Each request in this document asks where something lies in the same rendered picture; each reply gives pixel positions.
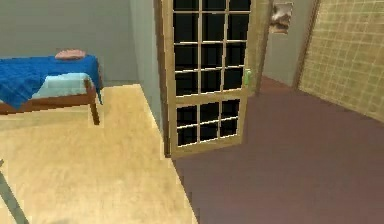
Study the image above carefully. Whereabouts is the pink pillow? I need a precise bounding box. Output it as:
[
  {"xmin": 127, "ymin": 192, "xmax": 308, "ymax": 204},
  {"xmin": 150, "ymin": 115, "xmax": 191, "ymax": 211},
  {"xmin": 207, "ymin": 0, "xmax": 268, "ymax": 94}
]
[{"xmin": 54, "ymin": 49, "xmax": 87, "ymax": 61}]

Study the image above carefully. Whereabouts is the blue bed blanket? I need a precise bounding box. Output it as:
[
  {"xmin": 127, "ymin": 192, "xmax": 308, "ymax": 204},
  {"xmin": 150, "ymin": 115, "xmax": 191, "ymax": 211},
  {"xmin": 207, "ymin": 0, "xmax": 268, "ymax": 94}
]
[{"xmin": 0, "ymin": 54, "xmax": 102, "ymax": 110}]

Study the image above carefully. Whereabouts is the brown wooden bed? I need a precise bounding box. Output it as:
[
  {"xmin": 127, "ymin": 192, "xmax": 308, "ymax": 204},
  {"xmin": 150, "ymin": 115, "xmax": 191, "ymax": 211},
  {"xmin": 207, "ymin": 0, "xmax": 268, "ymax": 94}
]
[{"xmin": 0, "ymin": 54, "xmax": 104, "ymax": 126}]

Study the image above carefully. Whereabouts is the wooden glass-paned room door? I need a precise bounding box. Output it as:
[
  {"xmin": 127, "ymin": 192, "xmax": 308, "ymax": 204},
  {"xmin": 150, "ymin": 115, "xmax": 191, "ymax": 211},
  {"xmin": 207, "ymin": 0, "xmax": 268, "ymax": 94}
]
[{"xmin": 161, "ymin": 0, "xmax": 258, "ymax": 159}]

